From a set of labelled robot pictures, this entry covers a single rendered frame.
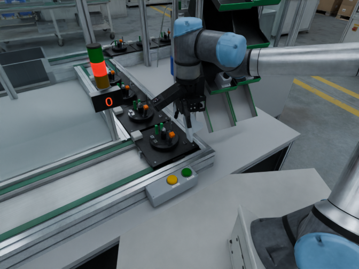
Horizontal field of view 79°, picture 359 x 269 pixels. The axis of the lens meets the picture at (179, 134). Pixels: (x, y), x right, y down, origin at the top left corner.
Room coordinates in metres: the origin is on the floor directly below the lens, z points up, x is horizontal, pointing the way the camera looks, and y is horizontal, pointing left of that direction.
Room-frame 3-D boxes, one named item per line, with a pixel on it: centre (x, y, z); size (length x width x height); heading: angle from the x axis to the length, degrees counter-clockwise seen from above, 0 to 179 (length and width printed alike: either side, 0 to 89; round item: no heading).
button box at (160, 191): (0.55, 0.03, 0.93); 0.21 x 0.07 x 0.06; 123
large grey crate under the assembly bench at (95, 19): (5.93, 2.21, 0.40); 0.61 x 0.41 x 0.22; 115
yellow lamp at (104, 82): (0.77, 0.30, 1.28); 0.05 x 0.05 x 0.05
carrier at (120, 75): (1.40, 0.47, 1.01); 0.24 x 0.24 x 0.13; 33
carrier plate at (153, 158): (0.78, 0.07, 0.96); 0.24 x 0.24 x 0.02; 33
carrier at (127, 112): (0.99, 0.21, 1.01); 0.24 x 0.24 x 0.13; 33
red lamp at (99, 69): (0.77, 0.30, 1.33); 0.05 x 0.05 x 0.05
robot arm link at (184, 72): (0.62, -0.02, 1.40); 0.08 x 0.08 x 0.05
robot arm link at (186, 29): (0.61, -0.02, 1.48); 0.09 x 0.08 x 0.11; 53
